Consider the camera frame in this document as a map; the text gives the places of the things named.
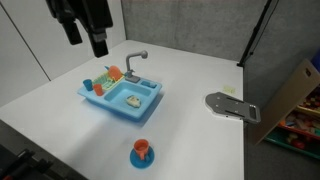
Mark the orange toy plate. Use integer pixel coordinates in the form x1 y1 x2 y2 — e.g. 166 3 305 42
108 66 122 81

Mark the small blue cup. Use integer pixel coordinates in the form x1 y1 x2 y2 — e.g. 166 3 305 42
83 79 93 91

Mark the blue toy sink basin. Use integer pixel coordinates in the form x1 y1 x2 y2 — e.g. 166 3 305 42
78 77 162 121

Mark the yellow green dish rack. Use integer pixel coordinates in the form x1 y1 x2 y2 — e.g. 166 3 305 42
92 72 124 91

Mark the small orange cup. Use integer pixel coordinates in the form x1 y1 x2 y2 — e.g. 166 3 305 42
93 84 104 96

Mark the black equipment at table edge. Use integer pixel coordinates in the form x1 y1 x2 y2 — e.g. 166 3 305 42
0 120 88 180

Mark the grey metal mounting plate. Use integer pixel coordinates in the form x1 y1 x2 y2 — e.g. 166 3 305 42
205 92 261 124

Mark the colourful toy shelf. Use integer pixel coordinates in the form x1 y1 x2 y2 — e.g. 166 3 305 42
251 59 320 159

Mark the blue saucer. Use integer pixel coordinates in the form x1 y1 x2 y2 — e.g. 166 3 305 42
129 147 155 169

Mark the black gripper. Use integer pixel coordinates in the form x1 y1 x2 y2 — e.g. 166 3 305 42
46 0 113 58

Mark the black pole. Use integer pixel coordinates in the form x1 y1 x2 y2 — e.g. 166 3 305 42
237 0 273 68

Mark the orange mug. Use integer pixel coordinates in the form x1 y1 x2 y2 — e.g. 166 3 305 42
134 139 150 161

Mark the yellow sticky note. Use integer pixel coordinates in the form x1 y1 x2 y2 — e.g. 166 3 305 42
223 86 236 94

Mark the grey toy faucet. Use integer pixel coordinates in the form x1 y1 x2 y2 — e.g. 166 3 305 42
125 50 148 83

